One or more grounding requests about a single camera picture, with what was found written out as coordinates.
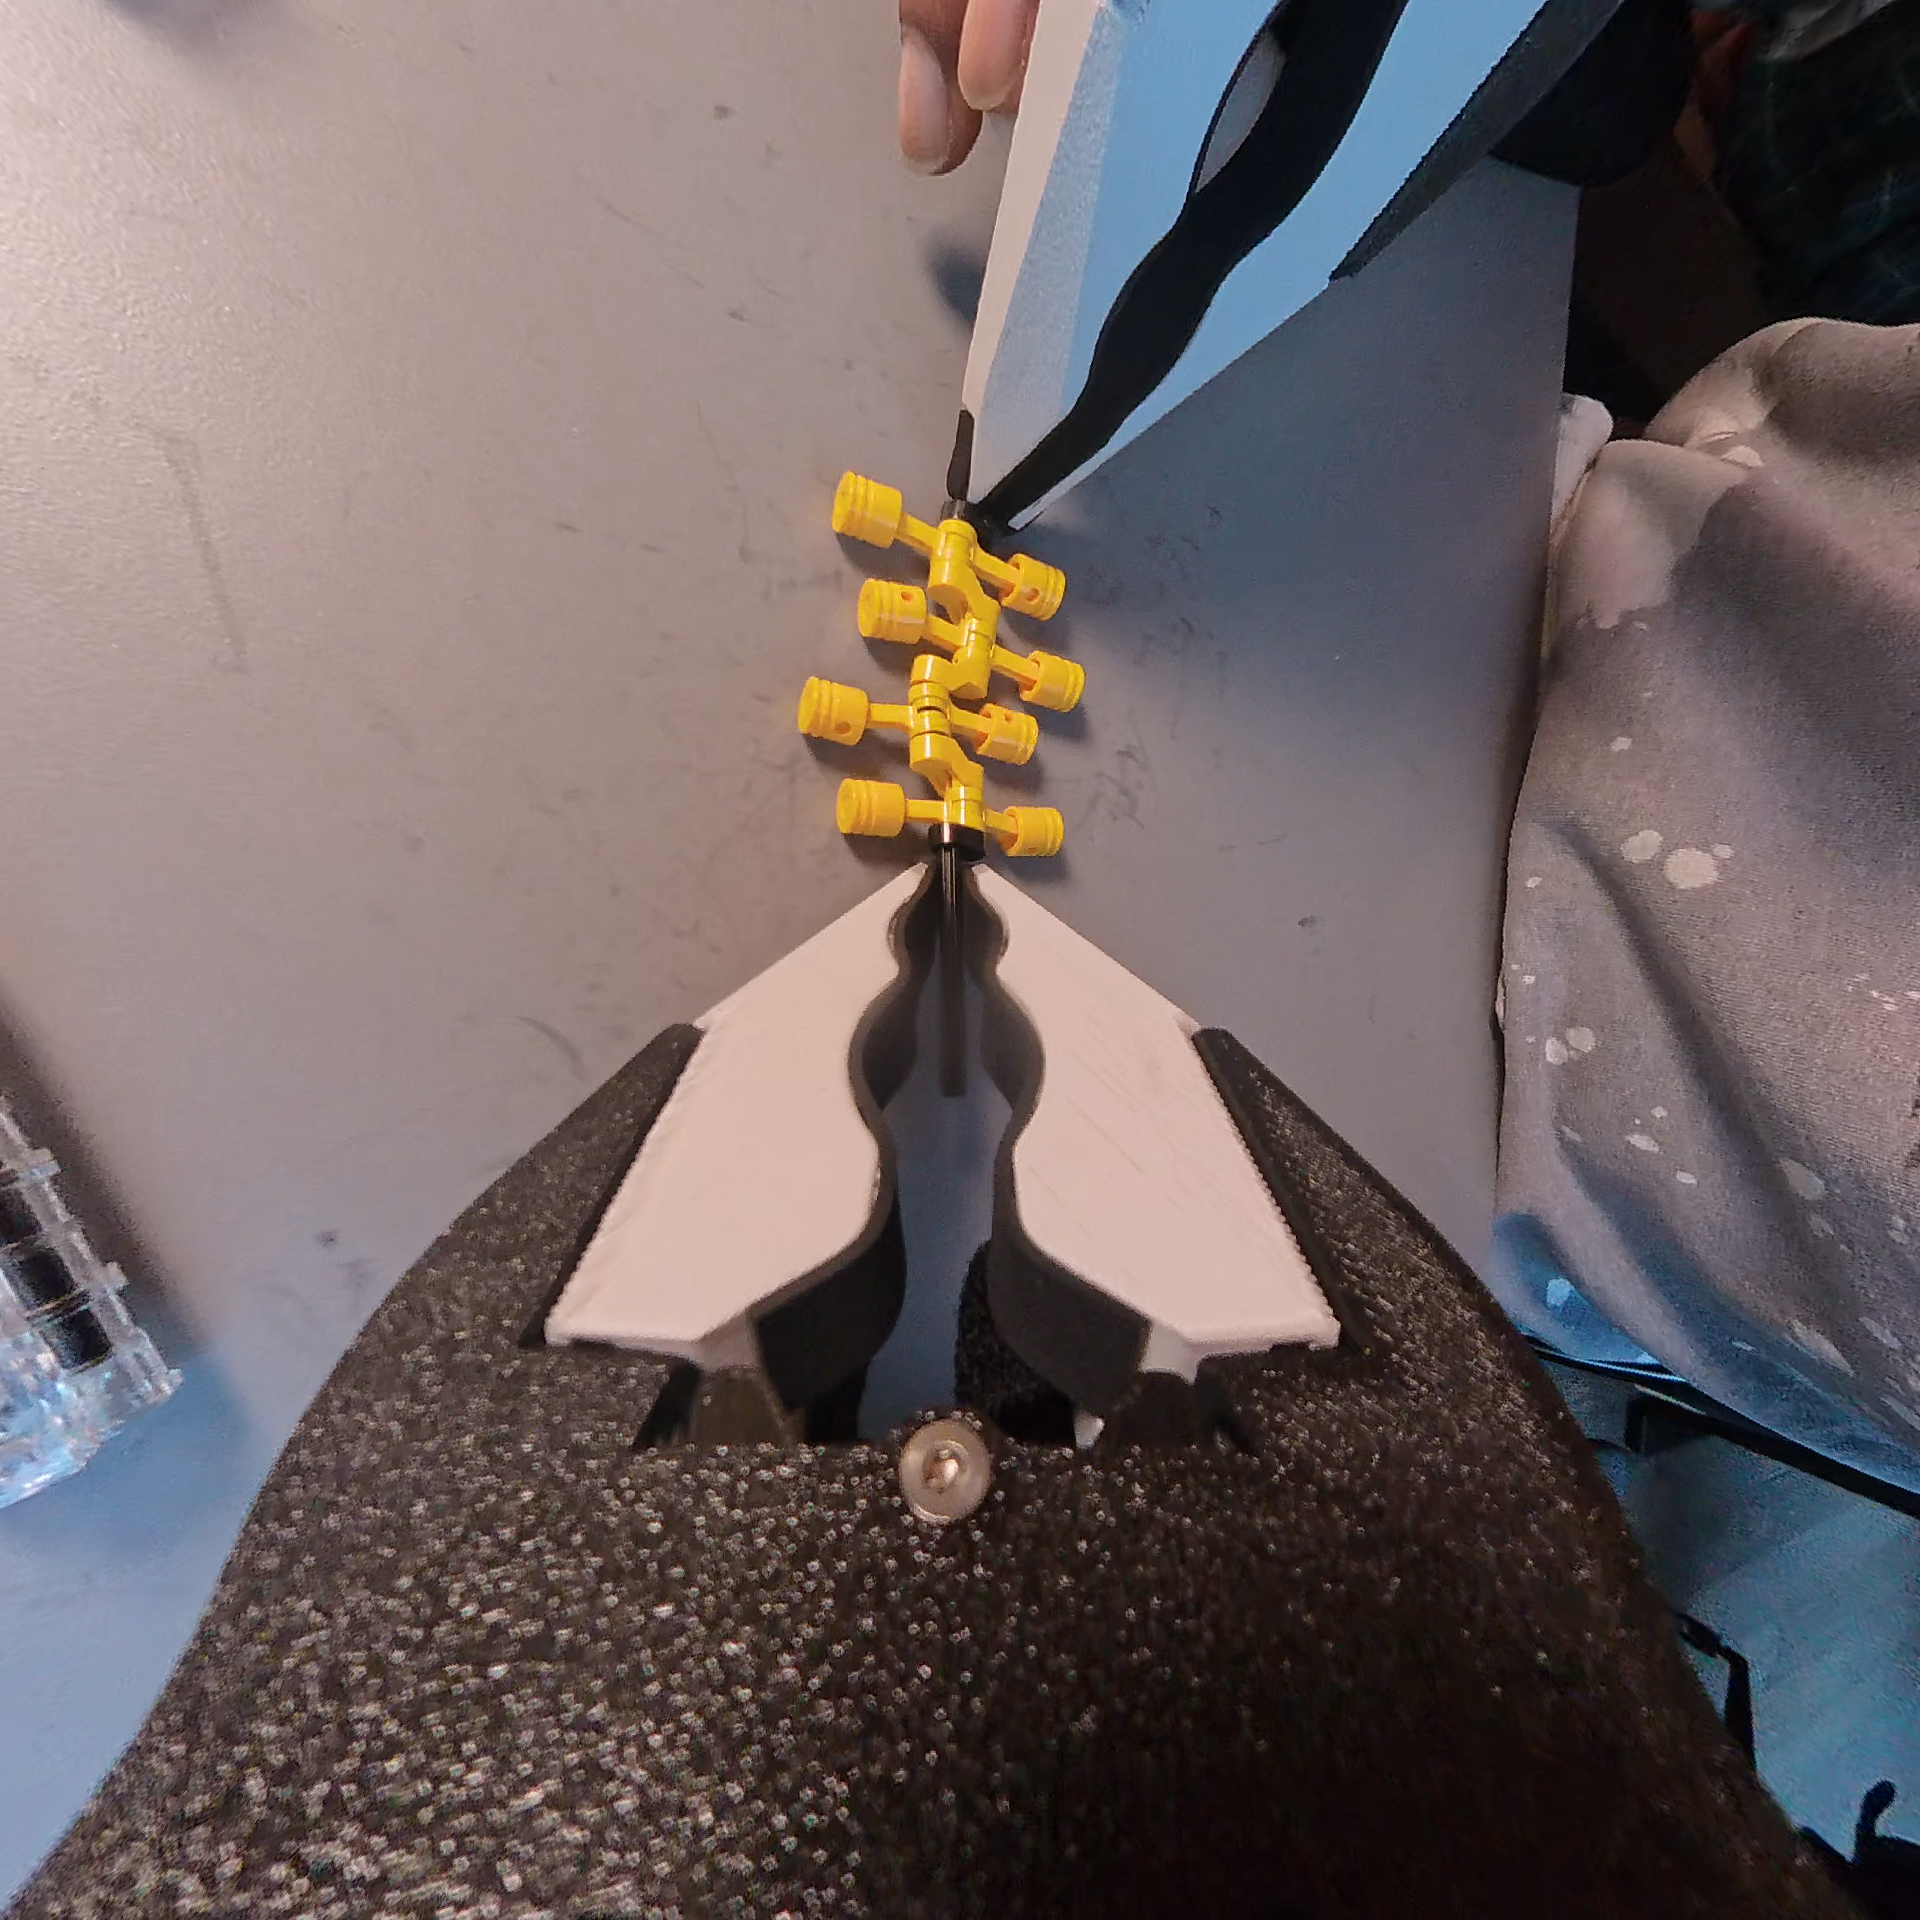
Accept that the clear cylinder block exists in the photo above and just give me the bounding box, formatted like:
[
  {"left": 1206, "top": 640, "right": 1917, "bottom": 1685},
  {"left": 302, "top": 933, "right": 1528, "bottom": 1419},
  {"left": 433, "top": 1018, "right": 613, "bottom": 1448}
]
[{"left": 0, "top": 1094, "right": 185, "bottom": 1510}]

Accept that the grey desk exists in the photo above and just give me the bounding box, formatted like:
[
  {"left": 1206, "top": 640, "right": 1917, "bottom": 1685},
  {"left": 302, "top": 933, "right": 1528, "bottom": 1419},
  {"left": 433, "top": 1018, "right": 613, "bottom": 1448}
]
[{"left": 0, "top": 0, "right": 1577, "bottom": 1877}]

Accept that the person's grey sweatshirt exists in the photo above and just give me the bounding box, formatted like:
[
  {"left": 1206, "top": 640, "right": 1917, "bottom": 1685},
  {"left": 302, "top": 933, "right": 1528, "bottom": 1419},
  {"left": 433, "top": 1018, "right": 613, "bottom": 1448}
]
[{"left": 1493, "top": 315, "right": 1920, "bottom": 1494}]

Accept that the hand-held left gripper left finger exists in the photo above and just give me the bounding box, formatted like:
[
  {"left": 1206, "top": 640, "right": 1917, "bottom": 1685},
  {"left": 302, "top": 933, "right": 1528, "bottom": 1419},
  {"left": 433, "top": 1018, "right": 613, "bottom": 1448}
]
[{"left": 540, "top": 862, "right": 940, "bottom": 1445}]

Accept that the person's right hand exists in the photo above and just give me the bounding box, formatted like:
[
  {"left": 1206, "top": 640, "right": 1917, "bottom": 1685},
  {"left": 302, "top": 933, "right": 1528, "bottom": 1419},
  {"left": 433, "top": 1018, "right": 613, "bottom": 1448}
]
[{"left": 896, "top": 0, "right": 1039, "bottom": 175}]

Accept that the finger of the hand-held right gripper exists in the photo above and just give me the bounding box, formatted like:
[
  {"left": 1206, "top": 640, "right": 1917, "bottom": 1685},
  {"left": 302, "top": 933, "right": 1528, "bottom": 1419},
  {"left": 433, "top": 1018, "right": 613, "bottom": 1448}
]
[
  {"left": 949, "top": 0, "right": 1295, "bottom": 518},
  {"left": 1006, "top": 0, "right": 1565, "bottom": 536}
]

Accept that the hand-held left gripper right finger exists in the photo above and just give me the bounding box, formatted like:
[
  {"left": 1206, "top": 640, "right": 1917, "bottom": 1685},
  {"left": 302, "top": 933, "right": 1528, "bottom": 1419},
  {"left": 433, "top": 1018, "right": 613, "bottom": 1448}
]
[{"left": 959, "top": 863, "right": 1344, "bottom": 1445}]

